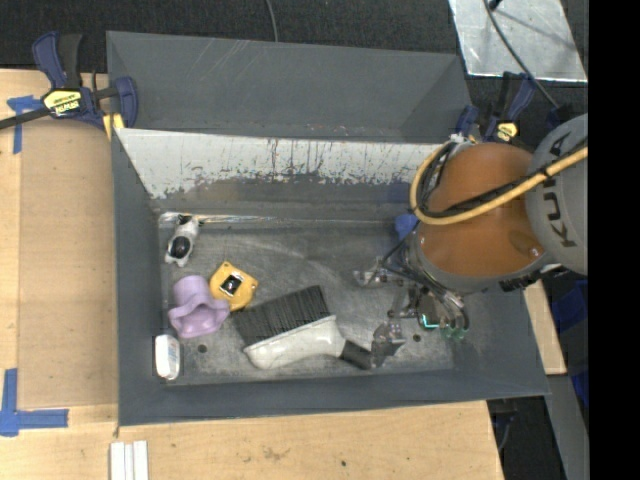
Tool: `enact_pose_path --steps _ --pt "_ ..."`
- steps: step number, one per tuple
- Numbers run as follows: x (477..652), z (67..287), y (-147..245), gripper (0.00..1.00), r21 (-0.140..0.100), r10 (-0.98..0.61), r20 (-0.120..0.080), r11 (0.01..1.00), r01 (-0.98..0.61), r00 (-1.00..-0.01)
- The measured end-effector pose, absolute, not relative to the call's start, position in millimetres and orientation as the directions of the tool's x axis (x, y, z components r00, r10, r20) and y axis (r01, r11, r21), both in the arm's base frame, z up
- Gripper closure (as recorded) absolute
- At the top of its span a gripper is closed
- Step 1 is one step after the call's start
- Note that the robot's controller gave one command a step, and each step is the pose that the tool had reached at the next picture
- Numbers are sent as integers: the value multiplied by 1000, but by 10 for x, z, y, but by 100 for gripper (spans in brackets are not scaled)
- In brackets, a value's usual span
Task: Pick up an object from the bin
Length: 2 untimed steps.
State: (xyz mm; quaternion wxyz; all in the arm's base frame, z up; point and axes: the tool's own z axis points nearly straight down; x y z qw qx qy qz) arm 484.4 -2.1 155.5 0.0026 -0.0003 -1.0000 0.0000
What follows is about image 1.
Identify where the blue rounded object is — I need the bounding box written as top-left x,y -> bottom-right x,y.
393,212 -> 421,243

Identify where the white brush with black bristles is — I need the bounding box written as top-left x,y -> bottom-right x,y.
231,284 -> 375,371

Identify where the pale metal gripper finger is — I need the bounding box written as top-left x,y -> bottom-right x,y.
370,319 -> 408,369
352,256 -> 402,289

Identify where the black and white toy animal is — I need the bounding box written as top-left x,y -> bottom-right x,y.
163,212 -> 204,268

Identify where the small white bottle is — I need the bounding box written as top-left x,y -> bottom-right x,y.
153,333 -> 182,381

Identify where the grey metal bin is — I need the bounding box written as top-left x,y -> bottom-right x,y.
104,30 -> 552,427

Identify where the yellow tape measure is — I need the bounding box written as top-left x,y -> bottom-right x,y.
208,260 -> 260,313

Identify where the purple plastic toy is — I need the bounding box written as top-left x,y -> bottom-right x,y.
166,274 -> 231,341

